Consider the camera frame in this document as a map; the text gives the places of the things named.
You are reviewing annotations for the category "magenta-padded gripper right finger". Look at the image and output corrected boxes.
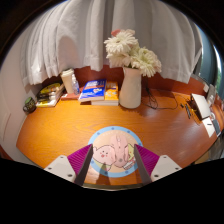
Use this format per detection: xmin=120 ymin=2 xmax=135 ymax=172
xmin=133 ymin=143 xmax=183 ymax=186

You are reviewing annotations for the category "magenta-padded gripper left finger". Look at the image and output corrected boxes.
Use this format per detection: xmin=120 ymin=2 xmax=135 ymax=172
xmin=43 ymin=143 xmax=95 ymax=187

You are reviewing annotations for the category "pink computer mouse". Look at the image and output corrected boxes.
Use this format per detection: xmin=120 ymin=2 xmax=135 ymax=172
xmin=110 ymin=133 xmax=130 ymax=169

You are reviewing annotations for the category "round cartoon-print mouse pad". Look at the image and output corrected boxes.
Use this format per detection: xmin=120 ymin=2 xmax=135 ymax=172
xmin=87 ymin=125 xmax=144 ymax=178

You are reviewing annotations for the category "black pen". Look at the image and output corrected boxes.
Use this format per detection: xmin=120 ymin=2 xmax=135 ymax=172
xmin=184 ymin=103 xmax=192 ymax=120

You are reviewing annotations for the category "white notepad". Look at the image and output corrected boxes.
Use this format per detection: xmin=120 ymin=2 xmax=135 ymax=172
xmin=201 ymin=117 xmax=218 ymax=138

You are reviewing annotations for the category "dark mug with green inside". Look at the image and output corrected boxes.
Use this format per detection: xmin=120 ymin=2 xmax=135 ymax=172
xmin=22 ymin=96 xmax=37 ymax=114

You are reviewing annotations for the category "flat red-brown book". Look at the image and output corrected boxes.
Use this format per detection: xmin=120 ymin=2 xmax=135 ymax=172
xmin=60 ymin=92 xmax=82 ymax=101

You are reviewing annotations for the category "white flat device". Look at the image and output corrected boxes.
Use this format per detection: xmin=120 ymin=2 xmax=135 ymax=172
xmin=190 ymin=93 xmax=212 ymax=121

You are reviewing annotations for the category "white ribbed vase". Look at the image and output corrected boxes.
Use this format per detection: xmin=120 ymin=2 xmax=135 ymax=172
xmin=118 ymin=66 xmax=143 ymax=110

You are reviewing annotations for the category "cream tumbler with lid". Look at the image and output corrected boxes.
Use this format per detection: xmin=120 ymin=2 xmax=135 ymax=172
xmin=60 ymin=68 xmax=77 ymax=95

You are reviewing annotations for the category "orange book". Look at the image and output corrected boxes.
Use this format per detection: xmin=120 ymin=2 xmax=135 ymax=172
xmin=90 ymin=80 xmax=120 ymax=107

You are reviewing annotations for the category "glass window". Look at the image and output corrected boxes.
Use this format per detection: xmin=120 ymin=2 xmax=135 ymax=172
xmin=194 ymin=23 xmax=224 ymax=94

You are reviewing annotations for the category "white flower bouquet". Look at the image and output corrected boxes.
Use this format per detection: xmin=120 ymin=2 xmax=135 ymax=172
xmin=103 ymin=28 xmax=163 ymax=78

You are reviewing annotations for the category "white pleated curtain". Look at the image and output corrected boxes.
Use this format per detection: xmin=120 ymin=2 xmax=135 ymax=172
xmin=19 ymin=0 xmax=203 ymax=88

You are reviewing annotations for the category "black cable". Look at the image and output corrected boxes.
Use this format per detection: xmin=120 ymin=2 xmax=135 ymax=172
xmin=143 ymin=85 xmax=179 ymax=111

